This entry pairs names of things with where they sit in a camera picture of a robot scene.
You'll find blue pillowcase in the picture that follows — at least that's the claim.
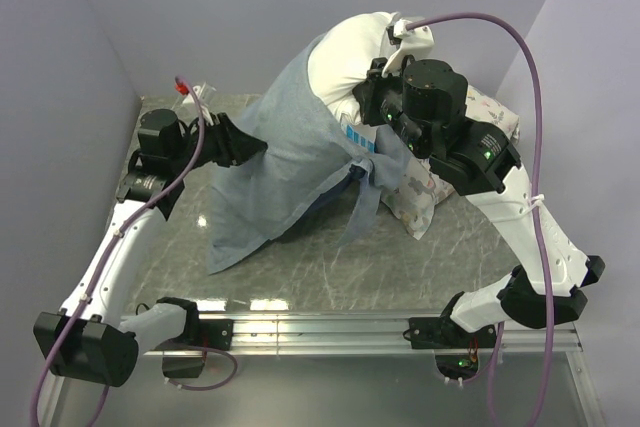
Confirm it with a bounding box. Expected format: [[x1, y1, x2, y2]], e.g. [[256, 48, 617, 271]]
[[206, 39, 411, 274]]

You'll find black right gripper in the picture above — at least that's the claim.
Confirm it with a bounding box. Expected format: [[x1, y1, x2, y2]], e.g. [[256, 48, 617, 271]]
[[354, 54, 431, 159]]

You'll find white pillow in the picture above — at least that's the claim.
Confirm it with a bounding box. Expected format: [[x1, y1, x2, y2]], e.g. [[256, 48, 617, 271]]
[[307, 12, 414, 147]]

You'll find floral patterned pillow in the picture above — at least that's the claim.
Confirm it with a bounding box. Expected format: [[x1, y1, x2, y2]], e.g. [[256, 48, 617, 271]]
[[381, 86, 520, 240]]

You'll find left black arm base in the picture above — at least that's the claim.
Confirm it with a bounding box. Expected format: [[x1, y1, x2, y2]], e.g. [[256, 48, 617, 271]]
[[160, 319, 238, 384]]

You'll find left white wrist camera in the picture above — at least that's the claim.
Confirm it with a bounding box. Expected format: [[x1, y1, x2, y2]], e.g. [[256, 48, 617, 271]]
[[173, 77, 219, 113]]

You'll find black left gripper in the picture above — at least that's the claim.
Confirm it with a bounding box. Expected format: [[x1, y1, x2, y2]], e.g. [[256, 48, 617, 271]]
[[170, 112, 268, 174]]

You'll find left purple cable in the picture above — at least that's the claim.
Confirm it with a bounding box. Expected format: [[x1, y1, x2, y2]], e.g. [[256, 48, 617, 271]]
[[28, 77, 209, 427]]

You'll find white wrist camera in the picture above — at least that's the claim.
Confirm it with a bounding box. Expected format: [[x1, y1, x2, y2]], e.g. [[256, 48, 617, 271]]
[[382, 18, 435, 77], [173, 77, 219, 113]]

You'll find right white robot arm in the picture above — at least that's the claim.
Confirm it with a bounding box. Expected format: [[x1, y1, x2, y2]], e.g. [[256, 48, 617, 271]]
[[353, 56, 605, 347]]

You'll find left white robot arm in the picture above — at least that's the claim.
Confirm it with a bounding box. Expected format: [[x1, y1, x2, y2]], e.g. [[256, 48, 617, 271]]
[[33, 109, 267, 387]]

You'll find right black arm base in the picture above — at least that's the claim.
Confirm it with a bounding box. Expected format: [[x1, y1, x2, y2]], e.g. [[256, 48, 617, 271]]
[[402, 317, 497, 385]]

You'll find aluminium mounting rail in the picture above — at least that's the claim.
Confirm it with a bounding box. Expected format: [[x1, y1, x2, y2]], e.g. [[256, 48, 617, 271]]
[[201, 311, 582, 356]]

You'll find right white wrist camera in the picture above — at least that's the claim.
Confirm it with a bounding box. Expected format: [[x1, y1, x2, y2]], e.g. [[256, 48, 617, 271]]
[[382, 18, 435, 77]]

